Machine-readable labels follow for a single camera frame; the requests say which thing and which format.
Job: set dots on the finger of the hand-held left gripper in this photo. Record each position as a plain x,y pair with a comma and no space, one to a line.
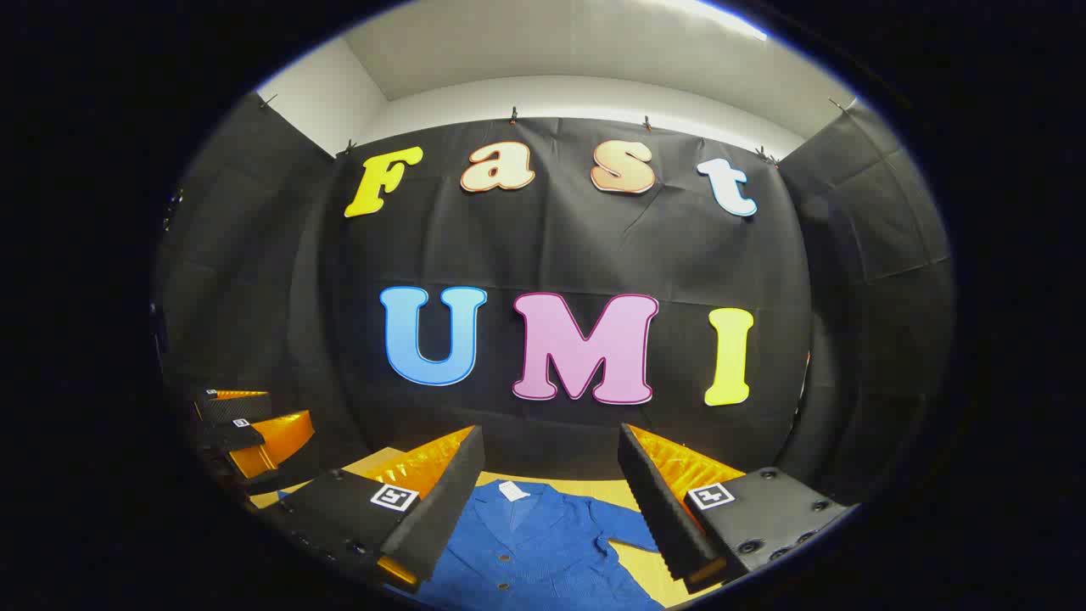
233,434
233,407

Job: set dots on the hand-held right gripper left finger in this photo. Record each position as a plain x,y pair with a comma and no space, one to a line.
441,496

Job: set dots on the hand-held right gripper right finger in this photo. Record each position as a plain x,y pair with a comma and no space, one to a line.
657,496

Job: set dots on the blue knitted cardigan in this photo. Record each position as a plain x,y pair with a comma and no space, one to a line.
543,543

